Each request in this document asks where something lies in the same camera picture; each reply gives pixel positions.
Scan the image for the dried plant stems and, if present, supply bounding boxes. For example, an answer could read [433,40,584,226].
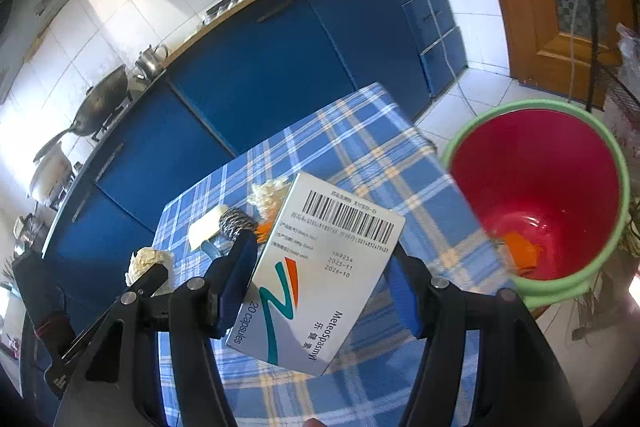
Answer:
[570,227,640,343]

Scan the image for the white foam block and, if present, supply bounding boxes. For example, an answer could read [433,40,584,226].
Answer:
[187,204,231,250]

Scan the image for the steel wool scrubber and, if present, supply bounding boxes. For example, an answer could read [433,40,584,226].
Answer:
[200,205,258,268]

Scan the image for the white cooking pot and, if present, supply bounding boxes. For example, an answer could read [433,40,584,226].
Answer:
[29,142,76,208]

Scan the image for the blue plaid tablecloth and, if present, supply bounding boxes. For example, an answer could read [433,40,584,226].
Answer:
[157,82,516,427]

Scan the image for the red bin with green rim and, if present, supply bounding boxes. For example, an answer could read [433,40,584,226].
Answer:
[442,99,632,308]

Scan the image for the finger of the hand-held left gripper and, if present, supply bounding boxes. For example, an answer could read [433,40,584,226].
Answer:
[121,263,171,303]

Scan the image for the blue drawer unit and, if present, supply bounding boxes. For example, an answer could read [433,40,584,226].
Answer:
[382,0,469,100]

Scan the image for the white medicine box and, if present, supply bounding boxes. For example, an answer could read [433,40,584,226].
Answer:
[226,173,406,377]

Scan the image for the wooden door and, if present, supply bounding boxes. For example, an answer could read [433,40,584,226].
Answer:
[465,0,636,108]

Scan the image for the dark metal wok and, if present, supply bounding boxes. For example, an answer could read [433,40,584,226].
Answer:
[35,64,130,160]

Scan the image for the small steel kettle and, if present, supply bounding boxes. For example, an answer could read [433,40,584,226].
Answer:
[135,43,170,78]

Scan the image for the black wire rack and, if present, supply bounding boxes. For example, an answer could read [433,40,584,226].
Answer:
[575,0,640,118]

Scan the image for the cream paper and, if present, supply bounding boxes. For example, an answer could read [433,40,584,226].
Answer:
[248,177,291,220]
[127,247,176,295]

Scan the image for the range hood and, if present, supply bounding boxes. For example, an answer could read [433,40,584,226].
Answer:
[0,0,78,102]

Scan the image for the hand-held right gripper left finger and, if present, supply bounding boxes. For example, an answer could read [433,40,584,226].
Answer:
[52,231,261,427]

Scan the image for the blue kitchen cabinet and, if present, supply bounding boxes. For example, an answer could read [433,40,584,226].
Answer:
[42,0,431,308]

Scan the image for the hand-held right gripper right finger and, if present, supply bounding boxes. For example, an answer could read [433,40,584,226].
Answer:
[385,249,586,427]

